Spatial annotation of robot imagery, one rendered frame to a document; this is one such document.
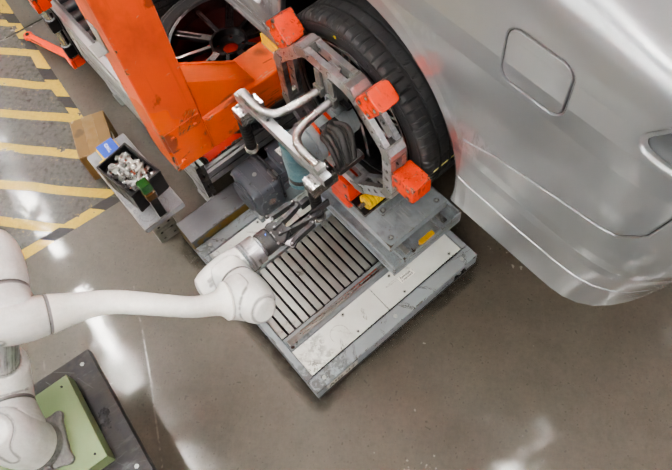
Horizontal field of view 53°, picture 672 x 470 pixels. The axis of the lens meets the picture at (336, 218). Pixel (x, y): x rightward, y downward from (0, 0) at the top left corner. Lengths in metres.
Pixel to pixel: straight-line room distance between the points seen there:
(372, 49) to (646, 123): 0.80
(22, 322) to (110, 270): 1.31
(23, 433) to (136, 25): 1.21
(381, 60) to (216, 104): 0.79
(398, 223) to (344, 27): 0.97
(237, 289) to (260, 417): 0.98
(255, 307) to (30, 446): 0.87
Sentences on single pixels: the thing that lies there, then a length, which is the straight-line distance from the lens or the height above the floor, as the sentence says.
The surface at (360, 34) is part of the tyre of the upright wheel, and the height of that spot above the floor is 1.18.
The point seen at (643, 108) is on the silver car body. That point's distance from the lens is 1.28.
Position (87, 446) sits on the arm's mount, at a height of 0.37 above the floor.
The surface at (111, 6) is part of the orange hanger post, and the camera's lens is 1.95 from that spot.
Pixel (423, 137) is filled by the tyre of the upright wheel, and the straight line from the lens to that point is 1.87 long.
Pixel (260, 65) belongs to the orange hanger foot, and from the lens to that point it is 2.50.
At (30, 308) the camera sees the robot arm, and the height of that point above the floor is 1.10.
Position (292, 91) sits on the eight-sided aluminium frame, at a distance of 2.25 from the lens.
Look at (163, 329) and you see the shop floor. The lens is 2.82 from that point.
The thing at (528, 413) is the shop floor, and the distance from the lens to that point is 2.62.
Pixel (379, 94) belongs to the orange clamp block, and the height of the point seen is 1.15.
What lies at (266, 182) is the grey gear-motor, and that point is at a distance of 2.53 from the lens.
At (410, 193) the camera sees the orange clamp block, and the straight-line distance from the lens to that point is 1.91.
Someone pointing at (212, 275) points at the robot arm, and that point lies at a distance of 1.85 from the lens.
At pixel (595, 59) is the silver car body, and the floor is 1.59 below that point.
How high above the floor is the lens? 2.52
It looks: 61 degrees down
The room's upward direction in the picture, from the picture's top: 10 degrees counter-clockwise
